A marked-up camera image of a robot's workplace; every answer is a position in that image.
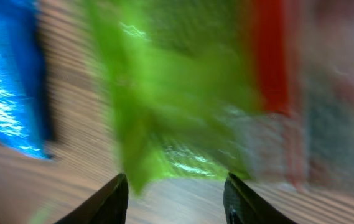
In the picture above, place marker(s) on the green Haribo gummy bag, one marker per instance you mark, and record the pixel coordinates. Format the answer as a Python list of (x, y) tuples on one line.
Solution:
[(199, 89)]

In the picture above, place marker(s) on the blue snack packet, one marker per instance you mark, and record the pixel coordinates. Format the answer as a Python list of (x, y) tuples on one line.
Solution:
[(24, 114)]

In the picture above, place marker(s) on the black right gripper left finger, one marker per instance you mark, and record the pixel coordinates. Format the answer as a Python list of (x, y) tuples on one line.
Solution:
[(107, 206)]

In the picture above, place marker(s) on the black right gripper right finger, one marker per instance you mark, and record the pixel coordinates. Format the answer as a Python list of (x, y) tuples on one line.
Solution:
[(244, 206)]

